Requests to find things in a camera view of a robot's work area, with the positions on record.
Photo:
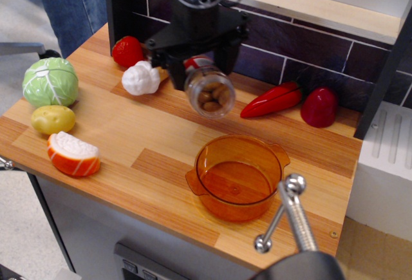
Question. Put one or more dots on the dark red toy pepper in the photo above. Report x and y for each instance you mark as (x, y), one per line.
(320, 107)

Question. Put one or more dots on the clear jar of almonds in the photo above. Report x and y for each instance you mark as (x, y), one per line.
(209, 91)

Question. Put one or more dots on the orange and white toy sushi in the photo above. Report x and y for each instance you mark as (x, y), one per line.
(73, 156)

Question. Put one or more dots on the metal clamp knob left edge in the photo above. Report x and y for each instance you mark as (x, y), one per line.
(7, 165)

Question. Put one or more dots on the orange transparent plastic pot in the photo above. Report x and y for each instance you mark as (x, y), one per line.
(236, 176)

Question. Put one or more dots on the dark grey shelf post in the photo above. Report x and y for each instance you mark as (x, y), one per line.
(386, 75)

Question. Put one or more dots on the green toy cabbage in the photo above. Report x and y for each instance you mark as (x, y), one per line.
(51, 81)

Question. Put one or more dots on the person's leg in jeans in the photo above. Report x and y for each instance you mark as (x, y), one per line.
(75, 21)

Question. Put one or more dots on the yellow toy potato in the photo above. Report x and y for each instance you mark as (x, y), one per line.
(53, 119)

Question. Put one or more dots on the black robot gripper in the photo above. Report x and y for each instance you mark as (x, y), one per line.
(198, 26)

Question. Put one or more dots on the red toy strawberry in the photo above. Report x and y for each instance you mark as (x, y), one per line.
(127, 52)

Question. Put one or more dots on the white toy garlic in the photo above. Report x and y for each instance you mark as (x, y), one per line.
(141, 79)

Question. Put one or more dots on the red toy chili pepper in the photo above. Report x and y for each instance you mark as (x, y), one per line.
(281, 97)

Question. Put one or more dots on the black oven control panel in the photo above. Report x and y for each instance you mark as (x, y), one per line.
(133, 265)

